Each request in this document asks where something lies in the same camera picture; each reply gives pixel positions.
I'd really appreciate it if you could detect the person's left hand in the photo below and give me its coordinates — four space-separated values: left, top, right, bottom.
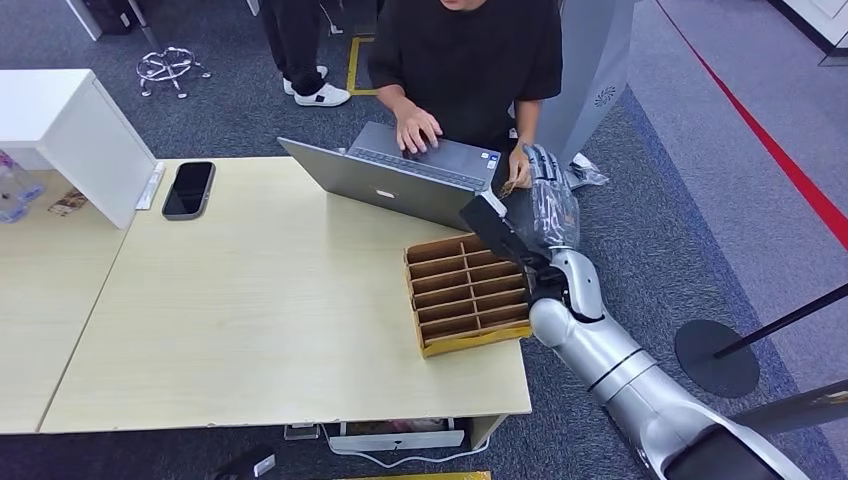
506 141 535 191

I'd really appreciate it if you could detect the person's right hand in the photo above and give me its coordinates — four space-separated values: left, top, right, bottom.
395 104 444 156

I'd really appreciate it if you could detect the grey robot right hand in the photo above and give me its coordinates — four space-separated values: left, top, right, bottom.
506 143 582 254

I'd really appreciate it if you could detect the seated person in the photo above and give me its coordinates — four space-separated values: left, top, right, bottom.
366 0 565 191

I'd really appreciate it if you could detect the cardboard slotted card organizer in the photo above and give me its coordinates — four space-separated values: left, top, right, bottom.
403 231 534 360

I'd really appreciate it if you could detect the standing person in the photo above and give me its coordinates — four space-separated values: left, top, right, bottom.
258 0 353 109

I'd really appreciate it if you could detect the clear plastic bag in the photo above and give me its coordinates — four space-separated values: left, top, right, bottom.
566 152 610 191

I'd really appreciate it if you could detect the grey laptop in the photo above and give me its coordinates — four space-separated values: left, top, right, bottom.
276 120 503 232

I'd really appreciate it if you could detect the grey kiosk column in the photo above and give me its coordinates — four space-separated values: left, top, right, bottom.
510 0 639 195

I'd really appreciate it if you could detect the black stanchion round base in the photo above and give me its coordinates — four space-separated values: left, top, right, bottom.
673 282 848 401

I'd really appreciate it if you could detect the black smartphone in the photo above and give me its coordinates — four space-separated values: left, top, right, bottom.
161 160 218 222

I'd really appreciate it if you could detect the chrome chair base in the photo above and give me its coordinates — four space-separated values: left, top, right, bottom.
135 46 213 101

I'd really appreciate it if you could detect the white paper strip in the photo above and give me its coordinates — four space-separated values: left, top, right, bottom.
135 161 166 213

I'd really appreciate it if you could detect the white drawer unit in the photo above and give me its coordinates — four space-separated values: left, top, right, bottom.
323 417 469 456

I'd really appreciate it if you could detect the chrome stanchion with dark pole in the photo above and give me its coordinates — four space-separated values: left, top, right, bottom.
727 378 848 437

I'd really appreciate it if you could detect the white counter with dark edge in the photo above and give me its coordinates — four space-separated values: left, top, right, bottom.
767 0 848 69

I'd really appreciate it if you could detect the white cabinet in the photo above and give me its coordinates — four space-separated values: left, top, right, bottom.
0 68 160 231

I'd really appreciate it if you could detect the white furniture piece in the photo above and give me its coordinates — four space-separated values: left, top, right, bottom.
64 0 105 43

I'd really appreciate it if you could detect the printed snack packet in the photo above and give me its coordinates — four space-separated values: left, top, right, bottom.
46 188 90 219

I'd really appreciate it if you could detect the clear water bottle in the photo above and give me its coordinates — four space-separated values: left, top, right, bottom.
0 198 32 226
0 150 47 205

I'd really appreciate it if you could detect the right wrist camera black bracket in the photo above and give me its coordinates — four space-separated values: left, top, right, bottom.
458 190 552 268

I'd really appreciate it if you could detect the wrist camera black bracket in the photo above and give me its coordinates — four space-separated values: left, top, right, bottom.
210 443 278 480
458 190 552 268

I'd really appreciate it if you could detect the white cable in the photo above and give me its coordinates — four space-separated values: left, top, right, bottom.
356 435 492 470

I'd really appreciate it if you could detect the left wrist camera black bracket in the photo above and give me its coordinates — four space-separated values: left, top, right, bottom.
210 443 278 480

